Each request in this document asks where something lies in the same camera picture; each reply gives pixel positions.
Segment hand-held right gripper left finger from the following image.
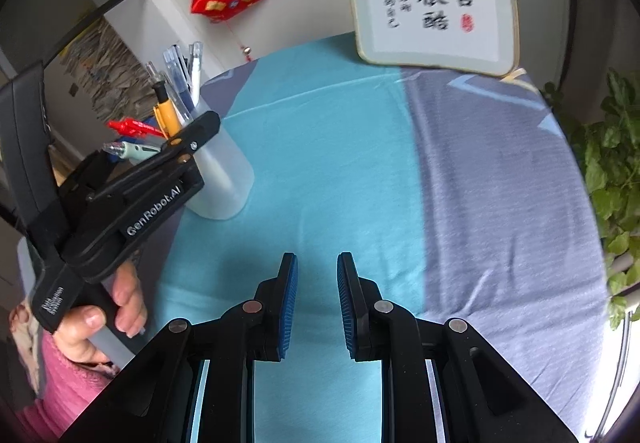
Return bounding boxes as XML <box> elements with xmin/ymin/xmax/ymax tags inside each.
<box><xmin>59</xmin><ymin>251</ymin><xmax>300</xmax><ymax>443</ymax></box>

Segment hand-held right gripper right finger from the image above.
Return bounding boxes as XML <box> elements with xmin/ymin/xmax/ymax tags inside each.
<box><xmin>336</xmin><ymin>251</ymin><xmax>579</xmax><ymax>443</ymax></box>

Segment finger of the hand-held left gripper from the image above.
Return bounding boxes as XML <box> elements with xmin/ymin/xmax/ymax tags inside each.
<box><xmin>58</xmin><ymin>110</ymin><xmax>222</xmax><ymax>212</ymax></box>

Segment orange black pen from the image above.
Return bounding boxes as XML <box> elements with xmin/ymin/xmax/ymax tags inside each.
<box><xmin>152</xmin><ymin>82</ymin><xmax>182</xmax><ymax>136</ymax></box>

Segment red gel pen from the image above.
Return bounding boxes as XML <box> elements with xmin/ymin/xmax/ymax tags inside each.
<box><xmin>127</xmin><ymin>120</ymin><xmax>167</xmax><ymax>140</ymax></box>

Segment translucent white plastic cup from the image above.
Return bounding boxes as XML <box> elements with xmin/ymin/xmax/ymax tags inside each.
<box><xmin>165</xmin><ymin>108</ymin><xmax>255</xmax><ymax>221</ymax></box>

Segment white pen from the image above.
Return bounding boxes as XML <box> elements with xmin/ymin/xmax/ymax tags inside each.
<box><xmin>189</xmin><ymin>42</ymin><xmax>203</xmax><ymax>108</ymax></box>

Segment grey green gel pen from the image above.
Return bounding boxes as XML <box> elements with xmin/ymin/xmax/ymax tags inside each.
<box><xmin>102</xmin><ymin>140</ymin><xmax>163</xmax><ymax>161</ymax></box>

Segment clear gel pens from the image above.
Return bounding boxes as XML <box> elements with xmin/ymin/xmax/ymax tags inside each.
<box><xmin>162</xmin><ymin>45</ymin><xmax>198</xmax><ymax>118</ymax></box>

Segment clear transparent pen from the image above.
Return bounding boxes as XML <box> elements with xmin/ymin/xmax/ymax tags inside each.
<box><xmin>145</xmin><ymin>62</ymin><xmax>166</xmax><ymax>90</ymax></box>

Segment person's left forearm pink sleeve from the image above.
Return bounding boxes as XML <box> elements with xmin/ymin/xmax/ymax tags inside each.
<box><xmin>10</xmin><ymin>300</ymin><xmax>121</xmax><ymax>439</ymax></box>

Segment person's left hand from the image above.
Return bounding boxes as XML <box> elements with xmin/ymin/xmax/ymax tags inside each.
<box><xmin>52</xmin><ymin>264</ymin><xmax>149</xmax><ymax>366</ymax></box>

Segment large pile of paper booklets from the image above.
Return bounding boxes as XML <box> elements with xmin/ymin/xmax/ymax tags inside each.
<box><xmin>60</xmin><ymin>18</ymin><xmax>161</xmax><ymax>124</ymax></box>

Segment framed calligraphy sign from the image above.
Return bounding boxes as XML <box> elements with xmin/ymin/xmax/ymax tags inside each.
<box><xmin>335</xmin><ymin>0</ymin><xmax>521</xmax><ymax>78</ymax></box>

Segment green leafy plant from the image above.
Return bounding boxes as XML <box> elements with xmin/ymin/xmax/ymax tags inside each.
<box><xmin>542</xmin><ymin>68</ymin><xmax>640</xmax><ymax>331</ymax></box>

